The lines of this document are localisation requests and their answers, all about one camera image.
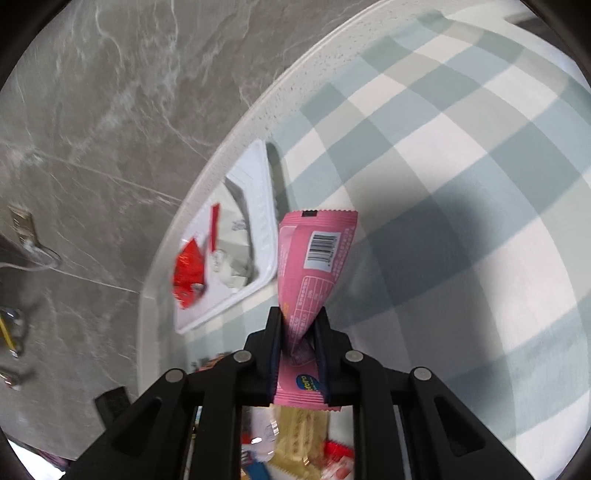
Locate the white crumpled snack packet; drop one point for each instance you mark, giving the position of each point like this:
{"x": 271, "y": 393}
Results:
{"x": 235, "y": 249}

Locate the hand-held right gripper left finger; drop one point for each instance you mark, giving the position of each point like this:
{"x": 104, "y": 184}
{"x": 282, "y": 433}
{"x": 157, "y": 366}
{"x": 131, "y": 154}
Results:
{"x": 270, "y": 369}

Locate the white plastic tray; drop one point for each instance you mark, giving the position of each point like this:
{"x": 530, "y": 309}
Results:
{"x": 263, "y": 184}

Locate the pink snack packet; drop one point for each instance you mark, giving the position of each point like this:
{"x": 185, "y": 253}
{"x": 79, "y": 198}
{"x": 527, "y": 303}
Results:
{"x": 314, "y": 277}

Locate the black box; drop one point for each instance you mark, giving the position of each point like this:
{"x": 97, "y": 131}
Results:
{"x": 112, "y": 404}

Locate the yellow metal object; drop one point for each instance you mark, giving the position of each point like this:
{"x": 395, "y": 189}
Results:
{"x": 7, "y": 332}

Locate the red white snack packet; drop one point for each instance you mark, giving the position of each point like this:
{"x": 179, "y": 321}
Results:
{"x": 337, "y": 456}

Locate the clear white snack packet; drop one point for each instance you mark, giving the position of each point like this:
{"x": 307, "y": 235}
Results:
{"x": 263, "y": 429}

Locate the checked tablecloth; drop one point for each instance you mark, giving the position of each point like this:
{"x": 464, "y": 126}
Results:
{"x": 438, "y": 207}

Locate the brass floor socket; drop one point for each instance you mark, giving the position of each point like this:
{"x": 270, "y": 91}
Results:
{"x": 22, "y": 224}

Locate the gold snack packet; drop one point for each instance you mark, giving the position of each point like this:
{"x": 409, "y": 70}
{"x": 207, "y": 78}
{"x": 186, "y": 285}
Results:
{"x": 295, "y": 438}

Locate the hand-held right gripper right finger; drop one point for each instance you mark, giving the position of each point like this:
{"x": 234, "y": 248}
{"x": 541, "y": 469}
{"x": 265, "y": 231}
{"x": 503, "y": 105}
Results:
{"x": 325, "y": 369}

